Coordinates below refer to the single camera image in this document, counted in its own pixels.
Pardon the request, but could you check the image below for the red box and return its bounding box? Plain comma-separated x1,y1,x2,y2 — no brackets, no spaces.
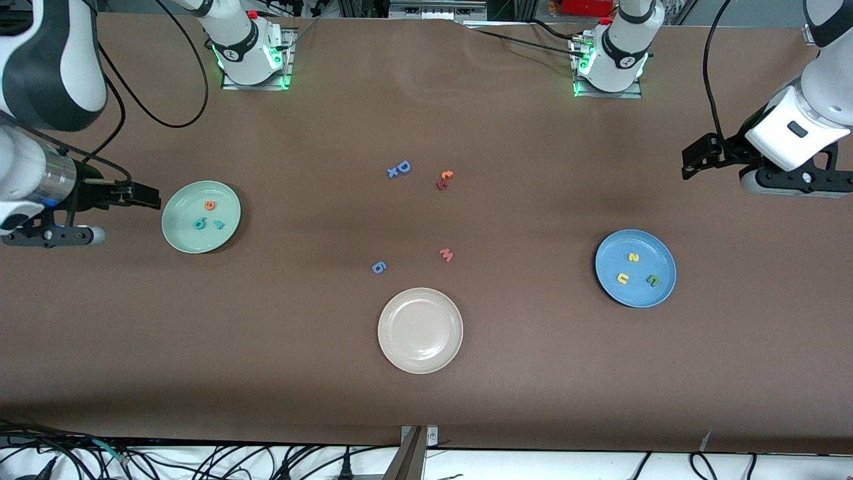
562,0,615,17

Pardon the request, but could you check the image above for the black cable bundle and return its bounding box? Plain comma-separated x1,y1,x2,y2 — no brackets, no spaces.
0,420,401,480

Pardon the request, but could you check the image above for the white plate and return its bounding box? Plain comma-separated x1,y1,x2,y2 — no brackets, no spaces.
377,287,464,375

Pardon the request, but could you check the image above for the mint green plate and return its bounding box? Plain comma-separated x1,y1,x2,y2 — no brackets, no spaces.
161,181,242,255

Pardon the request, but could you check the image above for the blue plate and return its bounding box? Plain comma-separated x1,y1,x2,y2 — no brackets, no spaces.
595,229,677,309

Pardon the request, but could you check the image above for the brown table cover mat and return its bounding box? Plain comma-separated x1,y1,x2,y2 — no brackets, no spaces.
0,12,853,455

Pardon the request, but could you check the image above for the aluminium frame profile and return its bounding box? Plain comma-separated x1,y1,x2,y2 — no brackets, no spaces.
387,0,490,21

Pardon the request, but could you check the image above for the grey metal bracket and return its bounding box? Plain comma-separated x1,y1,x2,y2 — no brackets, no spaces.
383,425,438,480

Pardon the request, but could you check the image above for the black cable on mat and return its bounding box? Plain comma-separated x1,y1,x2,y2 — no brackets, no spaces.
460,19,587,61

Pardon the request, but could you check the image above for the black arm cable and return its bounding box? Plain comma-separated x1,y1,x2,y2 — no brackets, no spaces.
703,0,737,144
87,0,211,184

